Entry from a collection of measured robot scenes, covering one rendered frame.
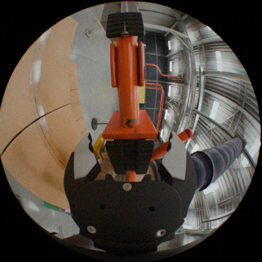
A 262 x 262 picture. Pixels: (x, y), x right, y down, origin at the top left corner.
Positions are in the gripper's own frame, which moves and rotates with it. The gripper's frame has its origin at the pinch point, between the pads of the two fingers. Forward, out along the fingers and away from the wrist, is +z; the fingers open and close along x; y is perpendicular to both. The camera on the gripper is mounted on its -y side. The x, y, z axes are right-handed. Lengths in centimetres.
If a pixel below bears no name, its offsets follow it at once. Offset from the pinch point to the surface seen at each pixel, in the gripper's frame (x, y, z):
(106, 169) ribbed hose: -5.0, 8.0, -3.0
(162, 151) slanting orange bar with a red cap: 6.2, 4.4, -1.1
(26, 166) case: -29.7, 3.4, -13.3
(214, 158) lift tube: 41.5, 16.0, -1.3
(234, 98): 504, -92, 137
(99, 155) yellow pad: -10.9, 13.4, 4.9
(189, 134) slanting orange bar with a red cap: 11.1, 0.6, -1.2
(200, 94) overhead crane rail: 185, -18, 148
